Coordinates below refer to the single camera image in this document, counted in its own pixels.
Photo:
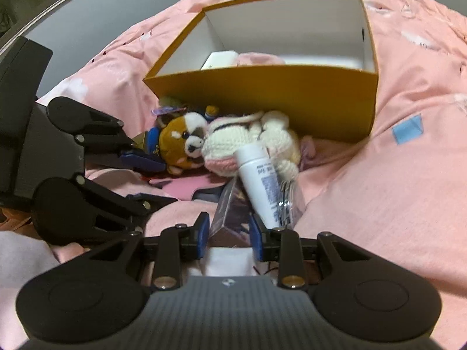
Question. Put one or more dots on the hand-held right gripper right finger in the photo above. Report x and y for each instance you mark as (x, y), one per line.
(257, 241)

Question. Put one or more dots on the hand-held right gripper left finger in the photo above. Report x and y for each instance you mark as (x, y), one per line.
(203, 234)

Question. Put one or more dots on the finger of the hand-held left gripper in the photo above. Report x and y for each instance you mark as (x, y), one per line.
(143, 160)
(146, 203)

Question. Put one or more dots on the clear sleeved picture card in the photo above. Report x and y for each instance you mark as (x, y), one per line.
(231, 215)

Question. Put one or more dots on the brown white dog plush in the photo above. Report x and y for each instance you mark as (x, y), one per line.
(178, 142)

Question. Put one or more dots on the silver round tin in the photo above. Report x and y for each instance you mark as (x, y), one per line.
(286, 204)

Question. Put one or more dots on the yellow cardboard box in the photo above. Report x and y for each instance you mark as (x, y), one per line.
(277, 94)

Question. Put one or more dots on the black flat object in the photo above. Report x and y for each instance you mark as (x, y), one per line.
(208, 194)

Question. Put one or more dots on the pink paper sheet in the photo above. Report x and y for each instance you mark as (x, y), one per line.
(186, 186)

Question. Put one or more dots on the purple wrapper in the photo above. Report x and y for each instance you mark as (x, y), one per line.
(168, 110)

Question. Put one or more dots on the small blue yellow toy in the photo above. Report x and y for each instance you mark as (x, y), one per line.
(212, 112)

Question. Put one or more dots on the white crocheted plush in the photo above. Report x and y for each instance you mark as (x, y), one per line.
(233, 138)

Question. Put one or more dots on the small white box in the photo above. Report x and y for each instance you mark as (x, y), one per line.
(219, 60)

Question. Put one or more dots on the pink printed blanket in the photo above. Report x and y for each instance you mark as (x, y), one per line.
(383, 189)

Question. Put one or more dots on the pink cloth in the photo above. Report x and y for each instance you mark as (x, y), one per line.
(259, 59)

